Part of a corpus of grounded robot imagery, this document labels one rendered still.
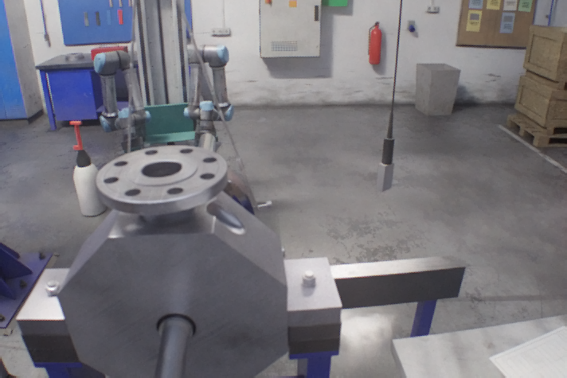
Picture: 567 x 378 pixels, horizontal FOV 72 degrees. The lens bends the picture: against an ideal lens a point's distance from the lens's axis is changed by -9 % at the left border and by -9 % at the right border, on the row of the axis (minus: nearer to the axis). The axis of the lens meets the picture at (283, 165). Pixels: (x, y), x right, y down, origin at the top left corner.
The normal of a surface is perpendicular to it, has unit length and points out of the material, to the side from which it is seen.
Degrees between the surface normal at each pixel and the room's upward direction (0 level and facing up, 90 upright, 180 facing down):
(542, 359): 0
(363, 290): 90
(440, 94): 93
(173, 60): 90
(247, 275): 90
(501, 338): 0
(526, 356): 0
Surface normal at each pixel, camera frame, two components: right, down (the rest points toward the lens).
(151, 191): 0.00, -0.91
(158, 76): 0.25, 0.40
